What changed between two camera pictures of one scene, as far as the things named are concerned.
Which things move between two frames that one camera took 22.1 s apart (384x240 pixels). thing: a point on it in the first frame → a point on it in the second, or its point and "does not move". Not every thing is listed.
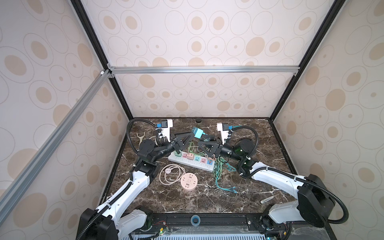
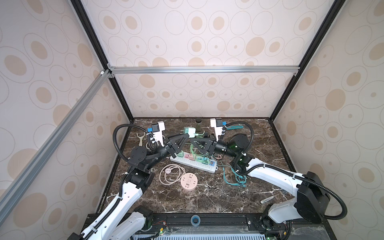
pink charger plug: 190,156 does not move
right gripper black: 212,146 does not move
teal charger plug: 197,132 → 205,160
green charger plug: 180,154 does not move
